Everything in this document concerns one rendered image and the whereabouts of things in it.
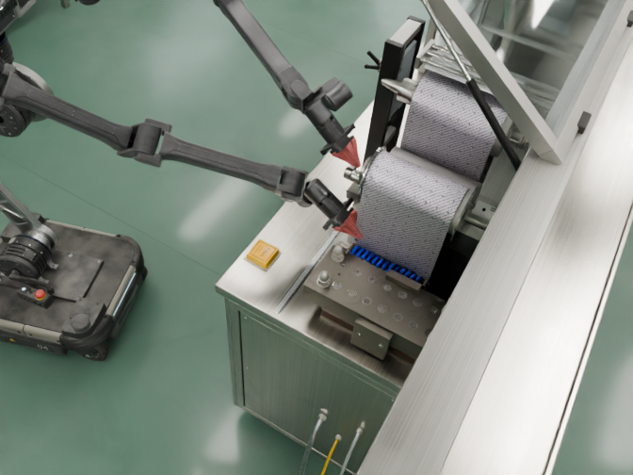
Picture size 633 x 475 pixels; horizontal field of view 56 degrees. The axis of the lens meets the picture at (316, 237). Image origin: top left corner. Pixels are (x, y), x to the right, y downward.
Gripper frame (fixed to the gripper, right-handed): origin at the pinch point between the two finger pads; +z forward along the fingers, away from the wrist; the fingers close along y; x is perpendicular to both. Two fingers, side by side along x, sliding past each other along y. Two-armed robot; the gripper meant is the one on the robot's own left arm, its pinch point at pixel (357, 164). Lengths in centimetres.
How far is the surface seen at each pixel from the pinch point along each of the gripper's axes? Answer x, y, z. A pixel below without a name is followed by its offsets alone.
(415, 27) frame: 13.4, -35.6, -16.7
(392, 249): -0.1, 8.4, 23.0
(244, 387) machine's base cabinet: -80, 35, 48
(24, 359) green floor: -162, 64, -3
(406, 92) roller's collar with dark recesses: 10.9, -19.8, -5.9
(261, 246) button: -35.2, 17.7, 5.1
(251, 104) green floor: -175, -127, -18
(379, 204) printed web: 6.7, 8.5, 9.0
